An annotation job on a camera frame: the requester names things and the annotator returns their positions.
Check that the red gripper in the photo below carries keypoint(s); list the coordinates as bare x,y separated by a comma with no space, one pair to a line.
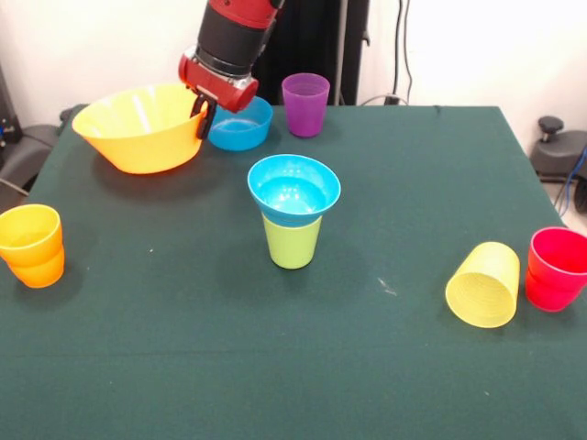
215,87

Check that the large yellow bowl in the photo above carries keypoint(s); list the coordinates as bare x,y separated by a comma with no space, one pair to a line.
142,146

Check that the cyan bowl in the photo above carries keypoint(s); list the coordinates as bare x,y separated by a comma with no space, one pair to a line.
293,192

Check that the green cup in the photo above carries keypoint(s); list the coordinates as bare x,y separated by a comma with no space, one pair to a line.
293,247

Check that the yellow-green cup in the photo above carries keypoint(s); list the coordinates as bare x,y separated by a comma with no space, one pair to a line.
486,293

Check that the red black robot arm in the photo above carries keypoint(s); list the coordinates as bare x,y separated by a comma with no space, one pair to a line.
234,36

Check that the blue bowl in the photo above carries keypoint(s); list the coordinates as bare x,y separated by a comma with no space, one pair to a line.
243,135

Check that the purple cup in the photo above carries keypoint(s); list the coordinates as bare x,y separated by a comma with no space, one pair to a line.
305,114

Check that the black equipment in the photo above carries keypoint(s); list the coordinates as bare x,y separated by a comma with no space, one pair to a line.
5,114

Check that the orange cup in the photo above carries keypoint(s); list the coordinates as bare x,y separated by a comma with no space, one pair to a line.
32,266

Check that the dark green tablecloth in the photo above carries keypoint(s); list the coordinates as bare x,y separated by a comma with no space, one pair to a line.
183,344

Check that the pink cup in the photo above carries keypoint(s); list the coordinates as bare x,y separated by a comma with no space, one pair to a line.
555,284

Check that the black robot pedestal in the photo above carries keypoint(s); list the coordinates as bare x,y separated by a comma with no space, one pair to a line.
312,46

